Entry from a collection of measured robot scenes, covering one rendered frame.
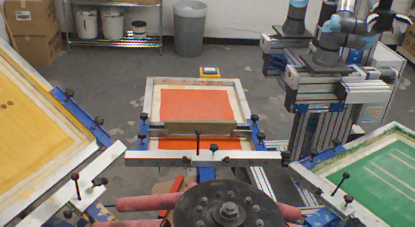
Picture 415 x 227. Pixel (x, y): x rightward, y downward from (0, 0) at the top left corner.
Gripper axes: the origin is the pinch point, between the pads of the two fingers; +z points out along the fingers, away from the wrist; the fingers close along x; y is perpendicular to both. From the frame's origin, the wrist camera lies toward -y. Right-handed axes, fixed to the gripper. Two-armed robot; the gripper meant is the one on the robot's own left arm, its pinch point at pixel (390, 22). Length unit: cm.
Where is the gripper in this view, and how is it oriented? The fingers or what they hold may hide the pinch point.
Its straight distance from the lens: 156.3
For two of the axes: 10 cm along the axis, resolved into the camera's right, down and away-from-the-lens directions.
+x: -9.7, -0.7, 2.4
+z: -2.5, 4.9, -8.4
